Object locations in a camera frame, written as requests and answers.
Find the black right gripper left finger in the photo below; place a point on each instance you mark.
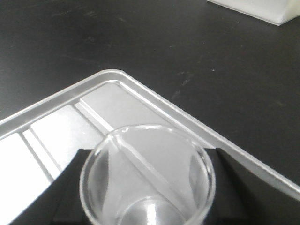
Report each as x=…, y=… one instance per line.
x=60, y=203

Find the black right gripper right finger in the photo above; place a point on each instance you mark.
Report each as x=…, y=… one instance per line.
x=242, y=198

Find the clear glass beaker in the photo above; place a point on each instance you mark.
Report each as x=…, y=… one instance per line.
x=147, y=175

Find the silver metal tray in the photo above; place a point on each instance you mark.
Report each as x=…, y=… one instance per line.
x=37, y=143

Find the white plastic compartment bin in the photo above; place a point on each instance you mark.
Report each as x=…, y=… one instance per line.
x=276, y=12

